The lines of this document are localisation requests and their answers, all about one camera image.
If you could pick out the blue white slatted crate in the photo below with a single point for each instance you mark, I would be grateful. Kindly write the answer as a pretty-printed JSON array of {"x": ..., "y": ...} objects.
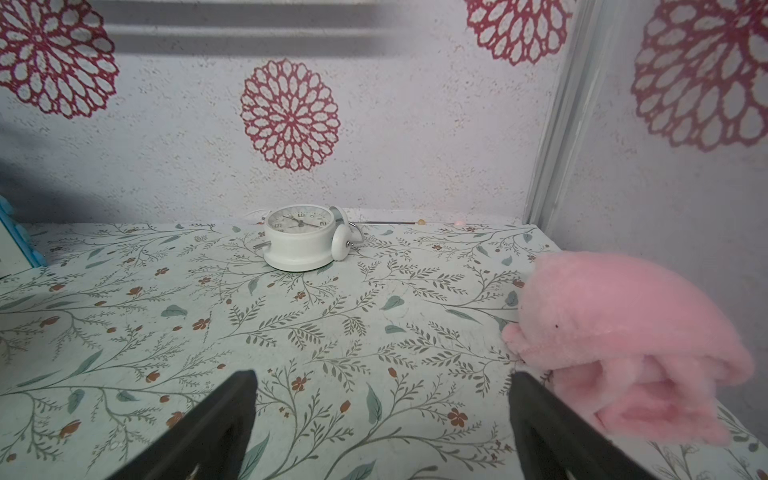
[{"x": 17, "y": 254}]

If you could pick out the white alarm clock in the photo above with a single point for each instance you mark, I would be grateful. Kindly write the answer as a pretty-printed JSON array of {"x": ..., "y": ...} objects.
[{"x": 304, "y": 237}]

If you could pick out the pink plush toy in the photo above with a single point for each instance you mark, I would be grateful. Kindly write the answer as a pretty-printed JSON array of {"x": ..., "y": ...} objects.
[{"x": 633, "y": 348}]

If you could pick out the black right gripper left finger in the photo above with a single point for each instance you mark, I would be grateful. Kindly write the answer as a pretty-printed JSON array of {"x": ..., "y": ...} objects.
[{"x": 209, "y": 442}]

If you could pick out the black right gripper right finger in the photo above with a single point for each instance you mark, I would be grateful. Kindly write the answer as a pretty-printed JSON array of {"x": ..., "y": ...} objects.
[{"x": 554, "y": 442}]

